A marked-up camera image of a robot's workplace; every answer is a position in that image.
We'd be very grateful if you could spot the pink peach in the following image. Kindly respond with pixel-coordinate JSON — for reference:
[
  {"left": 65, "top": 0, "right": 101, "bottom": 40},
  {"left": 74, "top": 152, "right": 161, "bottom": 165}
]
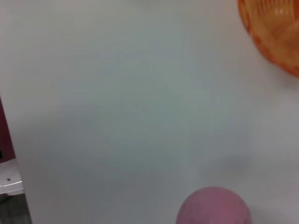
[{"left": 176, "top": 186, "right": 253, "bottom": 224}]

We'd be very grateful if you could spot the orange woven plastic basket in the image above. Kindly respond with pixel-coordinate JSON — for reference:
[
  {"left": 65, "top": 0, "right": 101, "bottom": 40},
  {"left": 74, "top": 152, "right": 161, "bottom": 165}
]
[{"left": 237, "top": 0, "right": 299, "bottom": 77}]

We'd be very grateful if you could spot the maroon panel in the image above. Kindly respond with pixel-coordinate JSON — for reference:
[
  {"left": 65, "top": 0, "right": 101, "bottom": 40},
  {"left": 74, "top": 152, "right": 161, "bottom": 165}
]
[{"left": 0, "top": 95, "right": 16, "bottom": 164}]

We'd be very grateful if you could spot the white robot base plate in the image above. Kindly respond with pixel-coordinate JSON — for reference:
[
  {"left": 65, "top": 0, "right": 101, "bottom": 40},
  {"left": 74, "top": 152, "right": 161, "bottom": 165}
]
[{"left": 0, "top": 159, "right": 25, "bottom": 196}]

